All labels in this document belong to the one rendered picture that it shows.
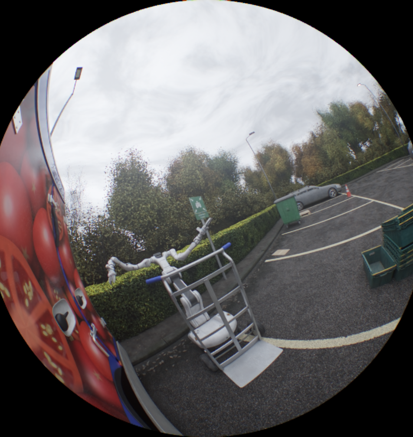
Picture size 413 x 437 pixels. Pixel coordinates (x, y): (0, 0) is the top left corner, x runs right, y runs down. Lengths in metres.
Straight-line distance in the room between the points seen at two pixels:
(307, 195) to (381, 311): 9.38
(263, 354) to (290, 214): 5.42
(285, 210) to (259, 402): 5.97
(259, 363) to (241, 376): 0.21
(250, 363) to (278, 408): 0.63
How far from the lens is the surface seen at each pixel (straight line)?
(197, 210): 3.00
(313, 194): 10.39
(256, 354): 1.67
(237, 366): 1.66
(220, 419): 1.52
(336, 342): 1.65
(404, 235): 1.99
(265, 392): 1.49
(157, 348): 2.25
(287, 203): 6.04
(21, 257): 0.71
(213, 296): 1.07
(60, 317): 0.82
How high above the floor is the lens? 1.44
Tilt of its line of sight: 4 degrees up
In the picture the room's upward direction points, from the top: 21 degrees counter-clockwise
